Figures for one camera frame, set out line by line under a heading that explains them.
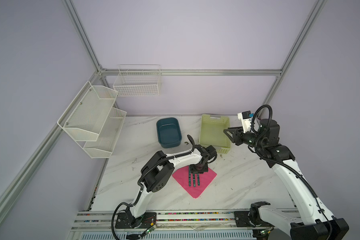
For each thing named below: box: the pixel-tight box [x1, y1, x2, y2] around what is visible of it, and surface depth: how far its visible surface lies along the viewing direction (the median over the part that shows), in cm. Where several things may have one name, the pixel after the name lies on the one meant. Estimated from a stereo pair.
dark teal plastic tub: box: [156, 117, 182, 149], surface depth 112 cm
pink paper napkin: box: [172, 166, 218, 199], surface depth 88 cm
